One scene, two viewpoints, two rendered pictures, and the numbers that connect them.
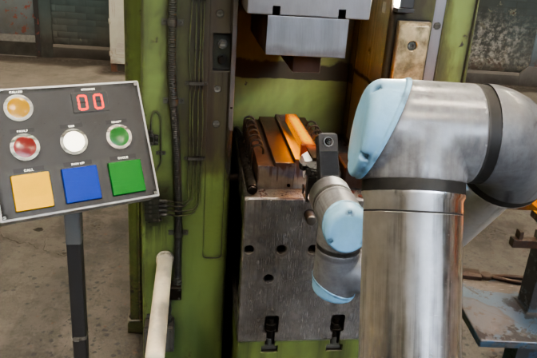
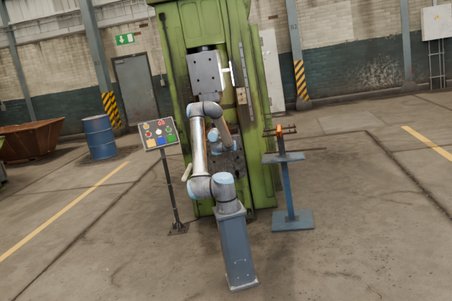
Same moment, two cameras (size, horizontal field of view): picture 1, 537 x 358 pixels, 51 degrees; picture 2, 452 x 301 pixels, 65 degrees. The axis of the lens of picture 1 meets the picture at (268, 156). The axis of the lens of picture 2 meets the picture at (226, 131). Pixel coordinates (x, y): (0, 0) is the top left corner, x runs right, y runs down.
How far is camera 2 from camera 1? 2.27 m
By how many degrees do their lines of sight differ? 16
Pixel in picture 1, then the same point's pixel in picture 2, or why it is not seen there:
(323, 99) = (233, 113)
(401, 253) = (192, 125)
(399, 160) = (191, 113)
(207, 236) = not seen: hidden behind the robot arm
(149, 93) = (177, 119)
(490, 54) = (381, 80)
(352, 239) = (214, 138)
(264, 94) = not seen: hidden behind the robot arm
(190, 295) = not seen: hidden behind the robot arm
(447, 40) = (251, 90)
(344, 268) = (214, 146)
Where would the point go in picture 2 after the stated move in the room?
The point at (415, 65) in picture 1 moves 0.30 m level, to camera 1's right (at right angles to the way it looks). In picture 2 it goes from (243, 99) to (273, 94)
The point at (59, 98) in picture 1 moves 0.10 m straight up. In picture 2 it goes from (154, 123) to (152, 113)
